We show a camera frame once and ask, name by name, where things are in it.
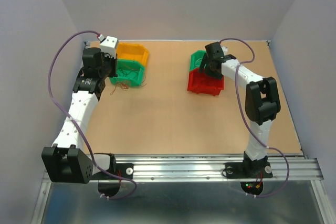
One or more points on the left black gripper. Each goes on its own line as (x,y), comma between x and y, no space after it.
(114,61)

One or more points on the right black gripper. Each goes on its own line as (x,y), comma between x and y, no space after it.
(206,60)

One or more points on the green plastic bin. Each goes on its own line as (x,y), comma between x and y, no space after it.
(196,59)
(129,72)

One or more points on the yellow plastic bin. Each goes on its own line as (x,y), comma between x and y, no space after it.
(133,52)

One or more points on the red plastic bin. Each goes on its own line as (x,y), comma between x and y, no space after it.
(200,83)

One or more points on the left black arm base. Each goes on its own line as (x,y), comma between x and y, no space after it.
(124,170)

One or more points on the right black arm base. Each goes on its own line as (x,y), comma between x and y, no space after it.
(235,170)

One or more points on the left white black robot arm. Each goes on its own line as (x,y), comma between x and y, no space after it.
(65,161)

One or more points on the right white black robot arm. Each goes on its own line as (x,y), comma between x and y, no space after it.
(257,96)

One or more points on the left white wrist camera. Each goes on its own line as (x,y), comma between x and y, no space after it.
(108,44)

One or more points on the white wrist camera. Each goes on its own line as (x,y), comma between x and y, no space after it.
(108,44)
(225,50)

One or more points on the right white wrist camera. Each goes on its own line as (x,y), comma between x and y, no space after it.
(225,50)

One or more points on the aluminium front rail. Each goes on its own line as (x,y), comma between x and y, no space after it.
(161,169)

